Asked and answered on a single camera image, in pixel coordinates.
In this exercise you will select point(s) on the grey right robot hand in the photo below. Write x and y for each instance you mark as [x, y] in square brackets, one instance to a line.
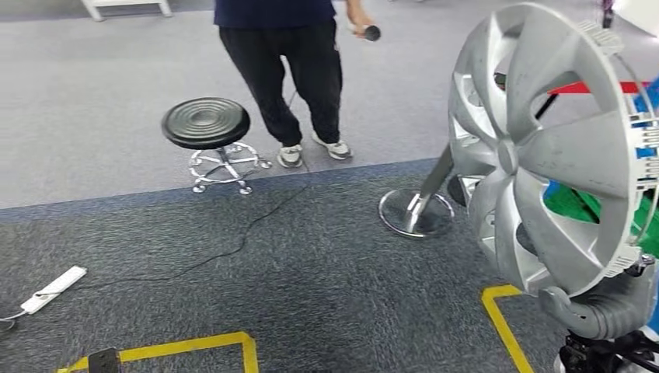
[556, 309]

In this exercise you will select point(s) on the person's left hand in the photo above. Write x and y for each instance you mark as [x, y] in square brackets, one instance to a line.
[360, 26]

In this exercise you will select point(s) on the silver plastic wheel hubcap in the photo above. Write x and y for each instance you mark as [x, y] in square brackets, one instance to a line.
[576, 149]

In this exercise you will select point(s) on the person's left forearm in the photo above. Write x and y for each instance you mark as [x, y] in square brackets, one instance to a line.
[355, 8]

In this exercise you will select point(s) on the black handheld device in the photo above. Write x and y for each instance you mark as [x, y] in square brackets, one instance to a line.
[373, 33]

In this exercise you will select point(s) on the person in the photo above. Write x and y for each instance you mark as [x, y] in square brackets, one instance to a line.
[267, 51]

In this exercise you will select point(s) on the black round stool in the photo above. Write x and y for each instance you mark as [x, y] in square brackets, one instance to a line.
[206, 123]

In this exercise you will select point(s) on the red barrier belt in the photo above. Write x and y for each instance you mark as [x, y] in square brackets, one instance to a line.
[571, 87]

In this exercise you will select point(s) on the white bench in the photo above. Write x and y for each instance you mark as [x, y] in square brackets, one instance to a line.
[126, 4]

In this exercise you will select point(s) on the white power strip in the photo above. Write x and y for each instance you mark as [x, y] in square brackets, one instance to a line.
[54, 289]

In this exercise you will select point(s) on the chrome stanchion post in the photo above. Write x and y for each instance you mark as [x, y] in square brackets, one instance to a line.
[416, 216]

